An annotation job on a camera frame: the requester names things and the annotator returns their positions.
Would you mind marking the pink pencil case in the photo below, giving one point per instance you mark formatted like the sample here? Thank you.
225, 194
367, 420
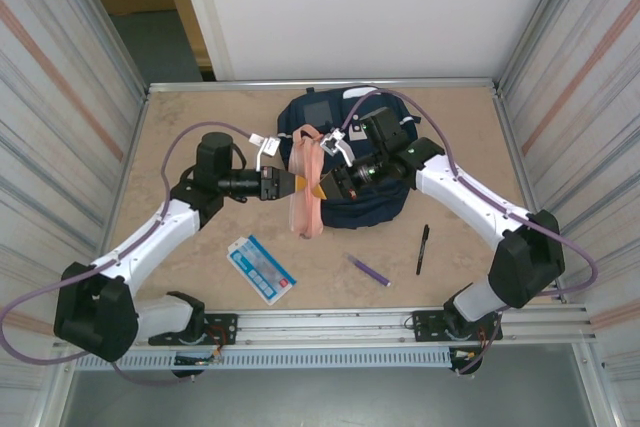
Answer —
305, 212

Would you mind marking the navy blue backpack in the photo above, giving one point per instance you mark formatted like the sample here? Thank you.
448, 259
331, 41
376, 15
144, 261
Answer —
365, 209

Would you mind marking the white blue supply packet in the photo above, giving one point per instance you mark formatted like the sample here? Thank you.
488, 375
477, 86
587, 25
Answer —
260, 269

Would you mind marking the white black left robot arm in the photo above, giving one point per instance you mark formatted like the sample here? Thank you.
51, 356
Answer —
150, 237

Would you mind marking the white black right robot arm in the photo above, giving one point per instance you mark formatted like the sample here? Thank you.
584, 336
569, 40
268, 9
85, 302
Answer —
465, 192

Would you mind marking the purple pen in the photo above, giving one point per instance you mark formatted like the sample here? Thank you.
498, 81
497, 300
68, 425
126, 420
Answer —
370, 272

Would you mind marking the black marker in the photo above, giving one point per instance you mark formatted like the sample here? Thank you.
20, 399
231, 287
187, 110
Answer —
422, 249

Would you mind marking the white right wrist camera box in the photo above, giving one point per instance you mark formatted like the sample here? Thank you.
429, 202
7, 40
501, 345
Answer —
336, 144

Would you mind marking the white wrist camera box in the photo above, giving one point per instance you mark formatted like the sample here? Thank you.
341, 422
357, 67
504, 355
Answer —
336, 144
267, 147

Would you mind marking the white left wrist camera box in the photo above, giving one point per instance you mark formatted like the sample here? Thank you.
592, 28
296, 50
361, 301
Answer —
267, 147

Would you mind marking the aluminium table edge rail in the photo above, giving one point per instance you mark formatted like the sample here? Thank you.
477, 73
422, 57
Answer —
512, 147
200, 86
130, 147

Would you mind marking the wide aluminium mounting rail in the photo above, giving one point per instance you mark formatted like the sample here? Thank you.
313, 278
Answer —
325, 327

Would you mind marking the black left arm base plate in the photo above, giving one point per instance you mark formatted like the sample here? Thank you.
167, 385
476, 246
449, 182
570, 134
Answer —
225, 327

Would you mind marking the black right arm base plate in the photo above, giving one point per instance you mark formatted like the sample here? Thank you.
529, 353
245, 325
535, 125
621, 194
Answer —
425, 327

